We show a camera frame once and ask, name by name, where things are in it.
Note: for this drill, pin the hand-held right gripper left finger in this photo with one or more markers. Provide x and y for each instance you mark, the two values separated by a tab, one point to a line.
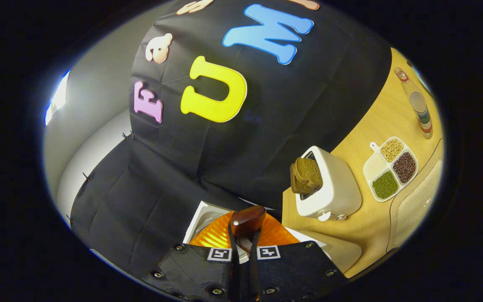
199	268

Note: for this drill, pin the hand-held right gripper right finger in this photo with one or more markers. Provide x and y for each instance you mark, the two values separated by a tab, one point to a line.
292	268

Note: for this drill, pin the brown wooden spoon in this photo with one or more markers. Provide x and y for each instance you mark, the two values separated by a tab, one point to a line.
247	220

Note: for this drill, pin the clear box of white rice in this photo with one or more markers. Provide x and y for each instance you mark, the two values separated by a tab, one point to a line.
417	205

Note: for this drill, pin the white toaster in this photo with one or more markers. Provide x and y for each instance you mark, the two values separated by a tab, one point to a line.
338	188

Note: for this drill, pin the brown bread slice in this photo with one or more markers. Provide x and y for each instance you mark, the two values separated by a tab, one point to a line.
306	174

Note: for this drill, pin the black backdrop cloth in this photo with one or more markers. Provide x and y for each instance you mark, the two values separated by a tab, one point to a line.
224	159

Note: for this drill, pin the white divided bean dish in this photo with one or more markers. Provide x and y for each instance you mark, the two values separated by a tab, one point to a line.
386	184

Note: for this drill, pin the clear plastic water bottle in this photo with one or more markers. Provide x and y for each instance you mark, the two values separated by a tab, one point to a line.
417	102

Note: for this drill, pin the large ceiling light panel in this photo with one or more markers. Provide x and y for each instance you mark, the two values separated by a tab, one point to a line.
59	98

